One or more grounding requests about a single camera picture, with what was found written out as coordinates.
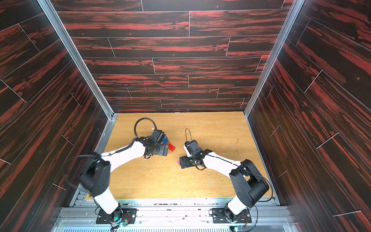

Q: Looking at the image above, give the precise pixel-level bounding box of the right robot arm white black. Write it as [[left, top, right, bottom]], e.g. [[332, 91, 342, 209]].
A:
[[179, 140, 270, 221]]

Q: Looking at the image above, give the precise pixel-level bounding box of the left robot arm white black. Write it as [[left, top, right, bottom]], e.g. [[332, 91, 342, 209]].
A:
[[79, 130, 166, 222]]

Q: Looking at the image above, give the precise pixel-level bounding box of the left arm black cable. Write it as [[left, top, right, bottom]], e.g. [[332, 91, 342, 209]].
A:
[[62, 117, 157, 209]]

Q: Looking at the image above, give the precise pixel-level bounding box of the red long lego brick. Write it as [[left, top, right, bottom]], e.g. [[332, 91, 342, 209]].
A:
[[168, 144, 175, 151]]

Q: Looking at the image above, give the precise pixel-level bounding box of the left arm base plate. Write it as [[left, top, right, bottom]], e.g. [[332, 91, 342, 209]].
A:
[[96, 207, 137, 226]]

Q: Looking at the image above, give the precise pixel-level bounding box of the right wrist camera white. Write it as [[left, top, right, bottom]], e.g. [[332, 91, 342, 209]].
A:
[[184, 145, 192, 157]]

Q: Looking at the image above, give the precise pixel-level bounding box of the blue square lego brick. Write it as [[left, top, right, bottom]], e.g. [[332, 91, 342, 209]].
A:
[[162, 137, 169, 144]]

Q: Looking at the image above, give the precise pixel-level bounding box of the aluminium front rail frame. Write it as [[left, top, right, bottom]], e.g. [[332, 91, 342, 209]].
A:
[[52, 198, 300, 232]]

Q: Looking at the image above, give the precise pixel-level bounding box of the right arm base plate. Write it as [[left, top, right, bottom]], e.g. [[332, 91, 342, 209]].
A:
[[208, 208, 252, 224]]

